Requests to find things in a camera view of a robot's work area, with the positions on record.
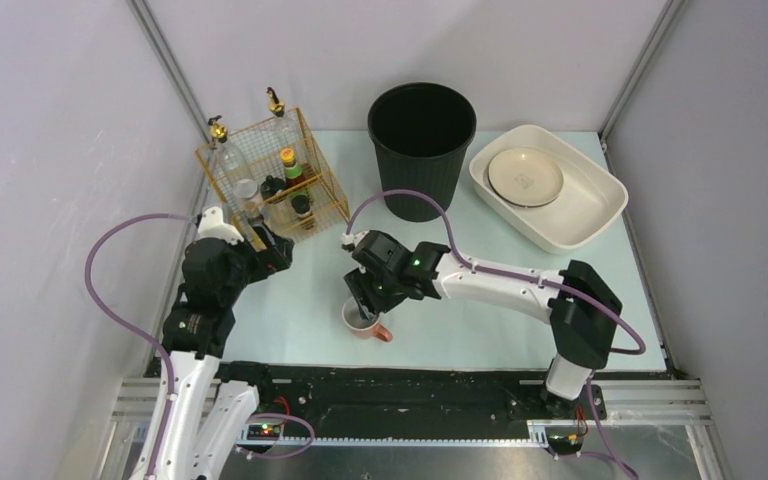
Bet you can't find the white rectangular basin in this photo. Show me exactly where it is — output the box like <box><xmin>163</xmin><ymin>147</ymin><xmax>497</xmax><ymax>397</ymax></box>
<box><xmin>469</xmin><ymin>125</ymin><xmax>628</xmax><ymax>254</ymax></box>

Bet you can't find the yellow wire mesh rack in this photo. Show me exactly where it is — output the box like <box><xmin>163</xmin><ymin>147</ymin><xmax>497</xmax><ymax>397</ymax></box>
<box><xmin>196</xmin><ymin>108</ymin><xmax>350</xmax><ymax>243</ymax></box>

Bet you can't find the yellow cap sauce bottle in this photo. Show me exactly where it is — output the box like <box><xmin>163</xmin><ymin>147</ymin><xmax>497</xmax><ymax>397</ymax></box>
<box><xmin>280</xmin><ymin>147</ymin><xmax>313</xmax><ymax>201</ymax></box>

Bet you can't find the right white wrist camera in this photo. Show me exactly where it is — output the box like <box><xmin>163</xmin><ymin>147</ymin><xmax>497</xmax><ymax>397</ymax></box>
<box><xmin>341</xmin><ymin>231</ymin><xmax>368</xmax><ymax>252</ymax></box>

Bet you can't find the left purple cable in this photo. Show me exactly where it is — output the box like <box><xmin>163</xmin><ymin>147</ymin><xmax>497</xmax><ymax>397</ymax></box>
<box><xmin>84</xmin><ymin>212</ymin><xmax>316</xmax><ymax>480</ymax></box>

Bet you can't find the black cap pepper jar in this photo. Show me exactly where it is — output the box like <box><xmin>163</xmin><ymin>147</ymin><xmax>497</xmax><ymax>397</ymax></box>
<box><xmin>291</xmin><ymin>194</ymin><xmax>316</xmax><ymax>230</ymax></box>

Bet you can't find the cream round plate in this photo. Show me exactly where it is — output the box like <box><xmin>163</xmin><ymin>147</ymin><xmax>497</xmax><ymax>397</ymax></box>
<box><xmin>486</xmin><ymin>147</ymin><xmax>565</xmax><ymax>208</ymax></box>

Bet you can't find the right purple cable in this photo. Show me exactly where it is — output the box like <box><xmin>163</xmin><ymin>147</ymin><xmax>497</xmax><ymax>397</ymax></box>
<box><xmin>344</xmin><ymin>189</ymin><xmax>648</xmax><ymax>480</ymax></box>

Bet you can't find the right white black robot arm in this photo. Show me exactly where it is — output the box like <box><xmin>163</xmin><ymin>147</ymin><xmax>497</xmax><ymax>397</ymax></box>
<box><xmin>341</xmin><ymin>230</ymin><xmax>622</xmax><ymax>401</ymax></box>

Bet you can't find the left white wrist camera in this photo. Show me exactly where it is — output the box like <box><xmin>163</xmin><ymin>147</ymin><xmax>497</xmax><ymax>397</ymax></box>
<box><xmin>196</xmin><ymin>204</ymin><xmax>245</xmax><ymax>245</ymax></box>

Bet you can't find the black lid spice jar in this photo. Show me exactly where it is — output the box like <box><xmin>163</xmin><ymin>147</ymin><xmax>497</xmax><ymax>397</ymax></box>
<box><xmin>260</xmin><ymin>175</ymin><xmax>293</xmax><ymax>230</ymax></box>

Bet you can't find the purple cable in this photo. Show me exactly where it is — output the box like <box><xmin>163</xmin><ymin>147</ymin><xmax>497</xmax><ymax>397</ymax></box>
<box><xmin>344</xmin><ymin>189</ymin><xmax>648</xmax><ymax>480</ymax></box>
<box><xmin>84</xmin><ymin>212</ymin><xmax>316</xmax><ymax>480</ymax></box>

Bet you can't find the black plastic trash bin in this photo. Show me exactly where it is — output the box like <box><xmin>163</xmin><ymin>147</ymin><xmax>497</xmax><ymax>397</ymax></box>
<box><xmin>367</xmin><ymin>82</ymin><xmax>477</xmax><ymax>223</ymax></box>

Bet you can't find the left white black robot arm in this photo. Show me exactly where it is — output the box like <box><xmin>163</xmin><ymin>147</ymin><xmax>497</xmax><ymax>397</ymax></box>
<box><xmin>131</xmin><ymin>218</ymin><xmax>295</xmax><ymax>479</ymax></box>

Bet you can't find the glass oil bottle gold spout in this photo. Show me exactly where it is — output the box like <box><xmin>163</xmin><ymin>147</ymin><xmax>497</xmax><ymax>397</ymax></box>
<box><xmin>207</xmin><ymin>115</ymin><xmax>252</xmax><ymax>199</ymax></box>

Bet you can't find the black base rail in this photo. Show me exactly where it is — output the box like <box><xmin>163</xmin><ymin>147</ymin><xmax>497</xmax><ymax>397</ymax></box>
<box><xmin>144</xmin><ymin>357</ymin><xmax>677</xmax><ymax>440</ymax></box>

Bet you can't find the pink ceramic mug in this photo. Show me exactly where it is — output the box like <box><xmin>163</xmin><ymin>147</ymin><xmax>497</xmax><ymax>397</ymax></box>
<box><xmin>341</xmin><ymin>299</ymin><xmax>393</xmax><ymax>343</ymax></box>

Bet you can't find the silver lid spice jar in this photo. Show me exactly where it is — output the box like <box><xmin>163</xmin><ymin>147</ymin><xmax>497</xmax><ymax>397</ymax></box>
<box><xmin>232</xmin><ymin>178</ymin><xmax>265</xmax><ymax>222</ymax></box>

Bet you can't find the brown cap small bottle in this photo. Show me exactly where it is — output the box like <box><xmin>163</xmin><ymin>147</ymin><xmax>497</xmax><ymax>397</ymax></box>
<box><xmin>244</xmin><ymin>201</ymin><xmax>272</xmax><ymax>251</ymax></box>

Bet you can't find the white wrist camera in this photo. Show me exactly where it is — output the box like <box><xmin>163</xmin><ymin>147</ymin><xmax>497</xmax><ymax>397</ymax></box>
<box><xmin>341</xmin><ymin>231</ymin><xmax>368</xmax><ymax>252</ymax></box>
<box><xmin>196</xmin><ymin>204</ymin><xmax>245</xmax><ymax>245</ymax></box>

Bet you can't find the patterned rim white plate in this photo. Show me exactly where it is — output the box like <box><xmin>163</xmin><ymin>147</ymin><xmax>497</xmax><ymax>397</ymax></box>
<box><xmin>487</xmin><ymin>166</ymin><xmax>564</xmax><ymax>208</ymax></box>

